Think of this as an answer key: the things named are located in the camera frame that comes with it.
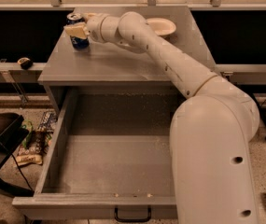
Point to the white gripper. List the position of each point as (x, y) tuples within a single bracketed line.
[(93, 25)]

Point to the blue pepsi can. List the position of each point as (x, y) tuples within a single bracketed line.
[(78, 43)]

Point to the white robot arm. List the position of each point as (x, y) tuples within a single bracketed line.
[(209, 132)]

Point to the grey open top drawer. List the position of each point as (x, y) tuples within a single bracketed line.
[(102, 158)]

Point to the grey cabinet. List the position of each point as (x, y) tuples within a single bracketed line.
[(135, 69)]

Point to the black tape measure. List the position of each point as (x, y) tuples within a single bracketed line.
[(25, 63)]

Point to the white bowl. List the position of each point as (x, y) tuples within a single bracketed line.
[(161, 26)]

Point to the black chair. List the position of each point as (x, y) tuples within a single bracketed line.
[(11, 136)]

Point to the snack bags on floor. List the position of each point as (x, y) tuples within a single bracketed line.
[(36, 144)]

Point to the black drawer handle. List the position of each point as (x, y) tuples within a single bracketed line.
[(132, 219)]

